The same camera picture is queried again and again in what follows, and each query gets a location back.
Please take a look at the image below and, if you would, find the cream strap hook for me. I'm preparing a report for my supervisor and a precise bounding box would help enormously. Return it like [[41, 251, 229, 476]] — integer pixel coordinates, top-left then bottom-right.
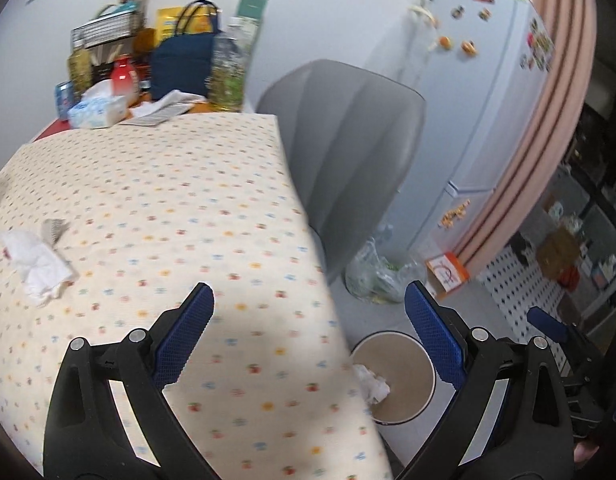
[[408, 4, 439, 27]]

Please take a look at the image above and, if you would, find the black wire basket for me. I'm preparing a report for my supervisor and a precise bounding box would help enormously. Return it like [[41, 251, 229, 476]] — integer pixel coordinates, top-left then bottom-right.
[[70, 9, 140, 52]]

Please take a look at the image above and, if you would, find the plastic bag with greens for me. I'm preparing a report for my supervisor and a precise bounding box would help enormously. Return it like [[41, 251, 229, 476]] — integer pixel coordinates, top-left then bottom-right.
[[343, 236, 430, 307]]

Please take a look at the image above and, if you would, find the blue white tissue pack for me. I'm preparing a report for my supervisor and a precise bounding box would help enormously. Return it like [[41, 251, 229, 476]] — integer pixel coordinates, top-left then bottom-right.
[[67, 95, 130, 131]]

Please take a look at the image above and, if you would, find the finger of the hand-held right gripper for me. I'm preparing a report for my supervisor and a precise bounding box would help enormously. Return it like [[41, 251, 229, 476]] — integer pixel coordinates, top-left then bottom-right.
[[526, 306, 603, 377]]

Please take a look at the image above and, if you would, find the large cardboard box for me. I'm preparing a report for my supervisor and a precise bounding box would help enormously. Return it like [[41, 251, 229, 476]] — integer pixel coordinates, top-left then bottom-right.
[[535, 226, 582, 282]]

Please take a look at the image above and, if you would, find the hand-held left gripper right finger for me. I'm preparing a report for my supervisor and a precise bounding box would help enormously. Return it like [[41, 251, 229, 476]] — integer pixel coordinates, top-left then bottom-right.
[[395, 280, 575, 480]]

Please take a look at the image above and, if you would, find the black utensil holder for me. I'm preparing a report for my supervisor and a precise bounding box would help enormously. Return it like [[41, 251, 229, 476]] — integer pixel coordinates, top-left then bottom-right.
[[90, 61, 115, 87]]

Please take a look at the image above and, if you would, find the orange white box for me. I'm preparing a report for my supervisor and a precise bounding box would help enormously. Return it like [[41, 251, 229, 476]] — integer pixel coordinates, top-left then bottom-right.
[[425, 252, 472, 294]]

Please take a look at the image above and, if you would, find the blue soda can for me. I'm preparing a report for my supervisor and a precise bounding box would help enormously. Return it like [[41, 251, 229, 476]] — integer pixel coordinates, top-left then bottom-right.
[[54, 80, 82, 122]]

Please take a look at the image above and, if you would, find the pink curtain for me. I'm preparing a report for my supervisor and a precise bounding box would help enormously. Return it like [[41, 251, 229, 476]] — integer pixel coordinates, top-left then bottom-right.
[[452, 0, 600, 282]]

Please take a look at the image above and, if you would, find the grey patterned wrapper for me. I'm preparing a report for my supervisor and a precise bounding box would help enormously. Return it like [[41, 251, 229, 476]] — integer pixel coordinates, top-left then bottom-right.
[[40, 218, 70, 247]]

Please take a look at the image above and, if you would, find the flat white tissue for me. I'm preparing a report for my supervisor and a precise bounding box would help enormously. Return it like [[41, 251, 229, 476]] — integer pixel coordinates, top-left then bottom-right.
[[119, 89, 205, 127]]

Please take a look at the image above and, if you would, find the red bottle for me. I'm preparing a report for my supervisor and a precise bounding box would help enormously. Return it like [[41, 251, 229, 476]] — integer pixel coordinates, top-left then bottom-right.
[[110, 55, 141, 99]]

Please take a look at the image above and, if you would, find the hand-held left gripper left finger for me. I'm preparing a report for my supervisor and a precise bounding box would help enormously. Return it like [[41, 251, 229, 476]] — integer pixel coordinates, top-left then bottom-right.
[[44, 282, 224, 480]]

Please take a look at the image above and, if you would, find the round trash bin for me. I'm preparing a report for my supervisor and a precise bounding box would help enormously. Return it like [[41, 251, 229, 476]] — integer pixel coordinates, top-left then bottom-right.
[[348, 330, 437, 427]]

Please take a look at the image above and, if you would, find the grey chair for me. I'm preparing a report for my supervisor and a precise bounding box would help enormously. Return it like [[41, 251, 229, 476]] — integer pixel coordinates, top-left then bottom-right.
[[255, 58, 427, 287]]

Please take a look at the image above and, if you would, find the floral print tablecloth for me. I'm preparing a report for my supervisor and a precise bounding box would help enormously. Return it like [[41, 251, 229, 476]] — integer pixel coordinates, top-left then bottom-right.
[[0, 112, 395, 480]]

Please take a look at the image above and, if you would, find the navy lunch bag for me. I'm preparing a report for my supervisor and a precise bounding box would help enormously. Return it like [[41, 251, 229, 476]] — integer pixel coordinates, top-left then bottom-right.
[[148, 0, 225, 104]]

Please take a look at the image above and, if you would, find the thin white tissue paper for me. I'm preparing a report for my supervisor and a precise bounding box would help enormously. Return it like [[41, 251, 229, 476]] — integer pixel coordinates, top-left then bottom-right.
[[0, 230, 80, 309]]

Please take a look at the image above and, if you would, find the cluster of yellow magnets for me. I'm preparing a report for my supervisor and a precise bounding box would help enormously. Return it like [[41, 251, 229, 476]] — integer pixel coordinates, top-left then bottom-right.
[[439, 199, 472, 229]]

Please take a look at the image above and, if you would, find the brown plush toy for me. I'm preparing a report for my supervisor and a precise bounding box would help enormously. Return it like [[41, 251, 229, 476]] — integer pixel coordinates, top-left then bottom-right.
[[133, 27, 157, 57]]

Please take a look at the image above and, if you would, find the clear bottle with yellow liquid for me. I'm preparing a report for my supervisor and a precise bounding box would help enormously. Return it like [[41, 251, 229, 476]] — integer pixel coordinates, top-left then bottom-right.
[[204, 17, 250, 114]]

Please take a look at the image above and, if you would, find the green carton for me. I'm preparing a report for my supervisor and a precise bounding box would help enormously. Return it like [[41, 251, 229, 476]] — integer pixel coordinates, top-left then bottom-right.
[[235, 0, 270, 57]]

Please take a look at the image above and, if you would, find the yellow oil bottle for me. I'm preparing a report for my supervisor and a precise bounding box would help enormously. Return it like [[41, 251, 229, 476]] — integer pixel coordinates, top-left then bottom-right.
[[66, 47, 94, 99]]

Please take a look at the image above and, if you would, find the yellow snack bag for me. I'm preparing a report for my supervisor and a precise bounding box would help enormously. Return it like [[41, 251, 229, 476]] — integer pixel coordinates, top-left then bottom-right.
[[155, 6, 212, 42]]

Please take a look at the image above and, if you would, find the white refrigerator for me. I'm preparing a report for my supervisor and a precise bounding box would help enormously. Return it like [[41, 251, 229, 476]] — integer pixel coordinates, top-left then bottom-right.
[[362, 0, 557, 262]]

